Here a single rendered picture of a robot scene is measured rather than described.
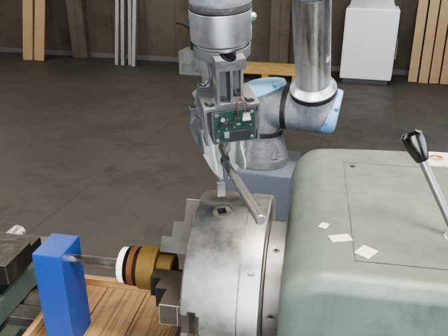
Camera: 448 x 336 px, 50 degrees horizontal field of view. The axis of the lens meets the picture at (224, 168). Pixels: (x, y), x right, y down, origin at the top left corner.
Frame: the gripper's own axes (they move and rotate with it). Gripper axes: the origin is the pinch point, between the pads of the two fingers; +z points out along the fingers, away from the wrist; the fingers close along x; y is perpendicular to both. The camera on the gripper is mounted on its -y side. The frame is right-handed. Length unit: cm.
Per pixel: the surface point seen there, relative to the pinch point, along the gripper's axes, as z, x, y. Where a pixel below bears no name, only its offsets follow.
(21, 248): 34, -42, -30
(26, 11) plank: 192, -183, -846
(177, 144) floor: 198, 18, -339
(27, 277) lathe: 46, -44, -32
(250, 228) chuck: 11.2, 3.6, 1.8
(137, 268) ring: 23.8, -15.8, -6.5
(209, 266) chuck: 14.2, -4.1, 5.5
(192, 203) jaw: 16.2, -3.9, -13.3
